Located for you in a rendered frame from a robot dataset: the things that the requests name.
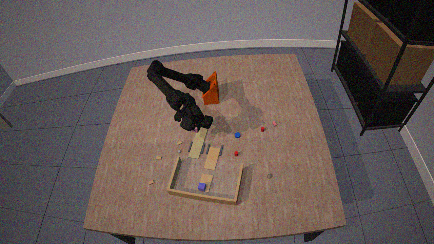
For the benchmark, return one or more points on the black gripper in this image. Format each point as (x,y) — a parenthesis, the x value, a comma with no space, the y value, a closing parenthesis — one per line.
(206,123)

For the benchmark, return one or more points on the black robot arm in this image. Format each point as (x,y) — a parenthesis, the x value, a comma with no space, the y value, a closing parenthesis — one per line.
(176,98)

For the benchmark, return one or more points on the pale yellow strip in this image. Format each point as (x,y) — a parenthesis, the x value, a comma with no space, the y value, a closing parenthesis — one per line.
(198,143)

